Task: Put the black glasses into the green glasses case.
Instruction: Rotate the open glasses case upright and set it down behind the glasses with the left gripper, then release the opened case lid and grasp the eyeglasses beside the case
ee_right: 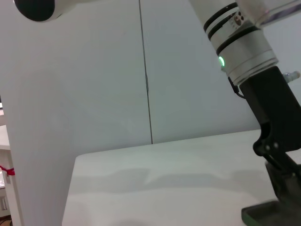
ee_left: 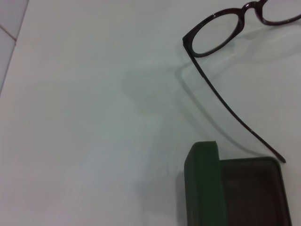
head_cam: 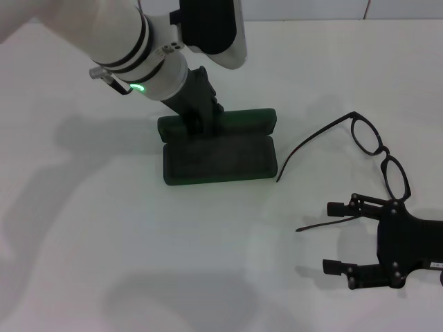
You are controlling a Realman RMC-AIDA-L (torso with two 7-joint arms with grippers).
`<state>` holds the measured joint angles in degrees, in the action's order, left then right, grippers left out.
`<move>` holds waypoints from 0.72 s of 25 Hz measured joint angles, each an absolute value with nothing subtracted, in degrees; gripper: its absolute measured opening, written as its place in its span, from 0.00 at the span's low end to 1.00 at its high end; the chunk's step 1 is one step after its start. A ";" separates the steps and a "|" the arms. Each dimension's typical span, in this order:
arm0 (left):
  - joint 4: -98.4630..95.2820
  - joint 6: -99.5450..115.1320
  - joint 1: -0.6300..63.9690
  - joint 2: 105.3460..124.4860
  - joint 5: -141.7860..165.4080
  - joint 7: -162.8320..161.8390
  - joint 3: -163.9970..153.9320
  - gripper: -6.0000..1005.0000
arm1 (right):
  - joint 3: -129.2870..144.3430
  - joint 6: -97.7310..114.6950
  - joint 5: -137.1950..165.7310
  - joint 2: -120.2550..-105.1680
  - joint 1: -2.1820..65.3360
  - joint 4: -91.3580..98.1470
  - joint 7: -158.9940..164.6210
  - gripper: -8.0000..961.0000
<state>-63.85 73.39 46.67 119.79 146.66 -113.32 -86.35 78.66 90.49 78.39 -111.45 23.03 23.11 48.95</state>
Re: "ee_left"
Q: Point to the green glasses case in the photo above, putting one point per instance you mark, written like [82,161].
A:
[202,179]

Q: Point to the black glasses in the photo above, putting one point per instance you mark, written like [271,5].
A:
[187,41]

